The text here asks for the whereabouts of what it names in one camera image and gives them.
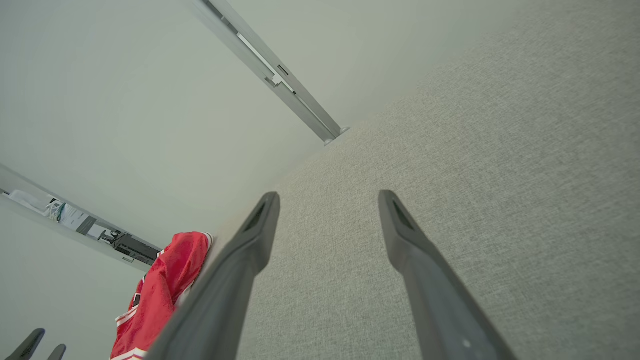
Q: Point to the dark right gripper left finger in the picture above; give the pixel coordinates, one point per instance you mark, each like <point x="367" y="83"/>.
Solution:
<point x="225" y="310"/>

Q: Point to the grey corner frame post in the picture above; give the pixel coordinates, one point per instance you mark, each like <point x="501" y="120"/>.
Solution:
<point x="75" y="208"/>

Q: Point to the white paper stack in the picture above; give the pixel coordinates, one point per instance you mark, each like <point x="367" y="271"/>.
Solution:
<point x="25" y="199"/>

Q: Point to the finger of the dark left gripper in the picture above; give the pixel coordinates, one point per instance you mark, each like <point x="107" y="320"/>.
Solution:
<point x="57" y="354"/>
<point x="27" y="345"/>

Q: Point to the red jersey striped white trim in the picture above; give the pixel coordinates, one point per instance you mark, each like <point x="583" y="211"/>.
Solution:
<point x="160" y="280"/>

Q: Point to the grey metal wall post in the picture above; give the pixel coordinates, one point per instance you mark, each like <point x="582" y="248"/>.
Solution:
<point x="302" y="105"/>

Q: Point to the white bag green print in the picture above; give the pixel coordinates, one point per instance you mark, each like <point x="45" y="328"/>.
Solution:
<point x="55" y="210"/>

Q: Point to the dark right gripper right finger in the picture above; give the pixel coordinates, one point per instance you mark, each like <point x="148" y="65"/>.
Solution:
<point x="440" y="320"/>

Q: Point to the black lab equipment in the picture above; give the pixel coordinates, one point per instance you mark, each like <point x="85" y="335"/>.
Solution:
<point x="135" y="247"/>

